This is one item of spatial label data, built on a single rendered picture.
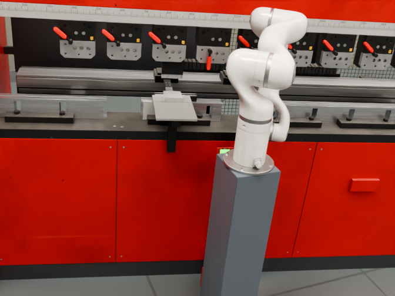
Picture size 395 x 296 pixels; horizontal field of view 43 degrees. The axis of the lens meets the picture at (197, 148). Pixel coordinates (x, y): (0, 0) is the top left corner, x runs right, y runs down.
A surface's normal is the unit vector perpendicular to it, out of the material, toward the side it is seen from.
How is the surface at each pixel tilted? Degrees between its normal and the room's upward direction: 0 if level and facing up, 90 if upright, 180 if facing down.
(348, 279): 0
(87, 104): 90
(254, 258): 90
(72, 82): 90
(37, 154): 90
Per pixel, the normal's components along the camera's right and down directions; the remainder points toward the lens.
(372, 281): 0.09, -0.88
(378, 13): 0.14, 0.48
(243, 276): 0.38, 0.46
